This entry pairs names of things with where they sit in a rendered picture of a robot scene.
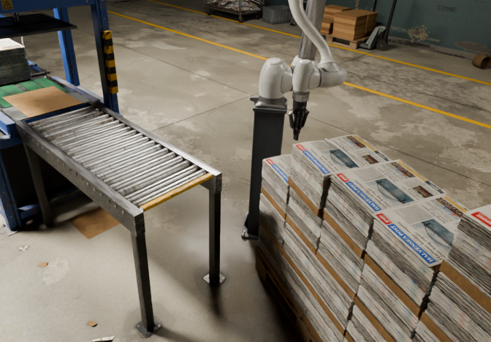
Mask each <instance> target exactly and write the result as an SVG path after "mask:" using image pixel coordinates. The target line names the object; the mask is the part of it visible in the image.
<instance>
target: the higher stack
mask: <svg viewBox="0 0 491 342"><path fill-rule="evenodd" d="M460 219H461V220H460V222H459V224H458V225H457V231H456V232H455V235H454V240H453V244H452V248H451V249H450V252H449V255H448V257H445V259H444V261H445V262H447V263H448V264H449V265H450V266H452V267H453V268H454V269H455V270H456V271H457V272H458V273H460V274H461V275H462V276H463V277H464V278H466V279H467V280H468V281H470V282H471V283H472V284H473V285H474V286H475V287H476V288H477V289H479V290H480V291H481V292H482V293H484V294H485V295H486V296H487V297H488V298H490V299H491V204H490V205H485V206H483V207H480V208H476V209H473V210H470V211H468V212H465V213H463V215H462V217H461V218H460ZM436 279H437V280H436V282H435V283H434V284H435V286H433V288H432V292H431V295H430V296H429V298H430V302H429V303H428V306H427V309H426V310H425V314H426V315H427V316H428V317H429V318H430V319H431V320H432V321H433V322H434V323H435V324H436V325H437V326H438V327H439V328H440V329H441V330H442V331H443V332H444V333H445V334H446V335H447V336H448V337H449V338H450V339H451V340H452V342H491V314H490V313H489V312H487V311H486V310H485V309H484V308H482V307H481V306H480V305H479V304H478V303H477V302H476V301H475V300H474V299H472V298H471V297H470V296H469V295H468V294H466V293H465V292H464V291H463V290H462V289H461V288H460V287H459V286H458V285H456V284H455V283H454V282H453V281H451V280H450V279H449V278H448V277H447V276H445V275H444V274H443V273H442V272H439V273H438V277H437V278H436ZM415 331H416V334H415V337H414V342H440V341H439V340H438V339H437V338H436V337H435V336H434V334H432V332H431V331H430V330H429V329H428V328H427V327H426V326H425V325H424V324H423V323H422V322H421V321H420V322H419V323H418V325H417V326H416V330H415Z"/></svg>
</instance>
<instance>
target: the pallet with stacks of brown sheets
mask: <svg viewBox="0 0 491 342"><path fill-rule="evenodd" d="M377 16H378V13H377V12H371V11H367V10H363V9H351V8H350V7H342V6H338V5H334V4H331V5H327V6H325V8H324V16H323V20H322V23H321V30H320V34H321V35H325V36H326V39H325V41H326V42H328V43H332V44H335V45H340V46H344V47H348V48H353V49H358V48H359V43H361V42H364V43H366V42H367V40H368V39H369V37H370V35H371V34H372V33H373V31H374V29H375V27H376V18H377ZM335 38H338V39H344V40H347V41H350V45H346V44H342V43H339V42H335Z"/></svg>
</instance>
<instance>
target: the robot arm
mask: <svg viewBox="0 0 491 342"><path fill-rule="evenodd" d="M288 1H289V6H290V10H291V12H292V15H293V17H294V19H295V21H296V22H297V24H298V26H299V27H300V28H301V29H302V37H301V42H300V50H299V55H298V56H296V57H295V58H294V60H293V62H292V64H291V66H287V64H286V62H285V61H284V60H282V59H280V58H269V59H267V60H266V62H265V63H264V64H263V67H262V70H261V72H260V77H259V95H258V96H250V101H252V102H256V104H255V107H257V108H260V107H262V108H271V109H279V110H285V106H284V102H285V101H286V97H284V94H285V93H287V92H289V91H293V92H292V99H293V105H292V106H293V108H292V111H291V112H290V113H288V115H289V123H290V127H291V128H292V129H293V134H294V136H293V139H294V140H296V141H297V140H298V137H299V133H300V130H301V128H303V127H304V125H305V122H306V119H307V117H308V114H309V112H310V111H308V110H306V107H307V101H308V100H309V95H310V90H312V89H315V88H330V87H334V86H338V85H340V84H342V83H344V82H345V81H346V78H347V72H346V70H345V69H344V68H343V67H341V66H339V65H338V63H337V61H335V60H334V59H333V57H332V52H331V50H330V47H329V45H328V44H327V42H326V41H325V39H324V38H323V36H322V35H321V34H320V30H321V23H322V20H323V16H324V8H325V4H326V0H308V1H307V6H306V11H304V9H303V0H288ZM317 48H318V49H319V52H320V53H321V61H320V63H319V61H318V60H317V58H316V50H317ZM293 114H294V120H293Z"/></svg>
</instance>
